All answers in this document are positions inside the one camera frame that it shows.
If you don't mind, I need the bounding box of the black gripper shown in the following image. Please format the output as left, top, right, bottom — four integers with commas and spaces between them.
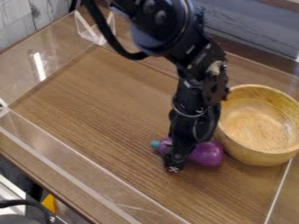
163, 101, 222, 174

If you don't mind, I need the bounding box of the purple toy eggplant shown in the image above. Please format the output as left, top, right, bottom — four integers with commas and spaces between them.
150, 137, 225, 166

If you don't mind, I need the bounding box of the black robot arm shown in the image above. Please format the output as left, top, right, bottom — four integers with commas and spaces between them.
82, 0, 230, 172

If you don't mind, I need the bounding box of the brown wooden bowl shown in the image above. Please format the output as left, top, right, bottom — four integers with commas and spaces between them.
215, 84, 299, 167

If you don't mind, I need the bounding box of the yellow label on device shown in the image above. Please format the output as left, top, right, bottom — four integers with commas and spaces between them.
42, 193, 58, 213

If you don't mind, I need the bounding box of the clear acrylic tray wall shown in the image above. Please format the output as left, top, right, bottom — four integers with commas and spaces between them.
0, 99, 190, 224

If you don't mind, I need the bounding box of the black cable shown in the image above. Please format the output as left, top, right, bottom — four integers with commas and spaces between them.
0, 199, 59, 224

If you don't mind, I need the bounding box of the clear acrylic corner bracket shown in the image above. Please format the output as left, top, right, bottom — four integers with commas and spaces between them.
74, 10, 108, 46

